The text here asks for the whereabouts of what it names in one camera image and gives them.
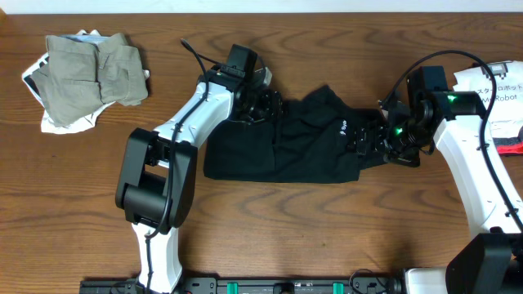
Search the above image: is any black t-shirt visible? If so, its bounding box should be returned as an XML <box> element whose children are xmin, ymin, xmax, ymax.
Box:
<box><xmin>203</xmin><ymin>86</ymin><xmax>385</xmax><ymax>184</ymax></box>

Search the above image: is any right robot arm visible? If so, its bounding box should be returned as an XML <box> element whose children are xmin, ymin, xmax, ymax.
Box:
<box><xmin>370</xmin><ymin>90</ymin><xmax>522</xmax><ymax>293</ymax></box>

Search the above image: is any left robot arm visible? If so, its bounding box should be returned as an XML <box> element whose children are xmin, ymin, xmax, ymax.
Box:
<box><xmin>115</xmin><ymin>65</ymin><xmax>280</xmax><ymax>293</ymax></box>

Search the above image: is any black red garment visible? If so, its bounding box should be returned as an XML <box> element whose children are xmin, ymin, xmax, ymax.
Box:
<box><xmin>472</xmin><ymin>61</ymin><xmax>523</xmax><ymax>157</ymax></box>

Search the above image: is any white printed garment under khaki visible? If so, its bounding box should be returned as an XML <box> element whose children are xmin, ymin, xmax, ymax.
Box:
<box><xmin>21</xmin><ymin>29</ymin><xmax>151</xmax><ymax>136</ymax></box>

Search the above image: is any khaki folded shirt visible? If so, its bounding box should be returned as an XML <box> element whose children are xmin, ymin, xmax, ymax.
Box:
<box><xmin>31</xmin><ymin>33</ymin><xmax>150</xmax><ymax>128</ymax></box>

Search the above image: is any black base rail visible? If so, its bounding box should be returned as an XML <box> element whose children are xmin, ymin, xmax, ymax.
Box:
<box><xmin>78</xmin><ymin>272</ymin><xmax>407</xmax><ymax>294</ymax></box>

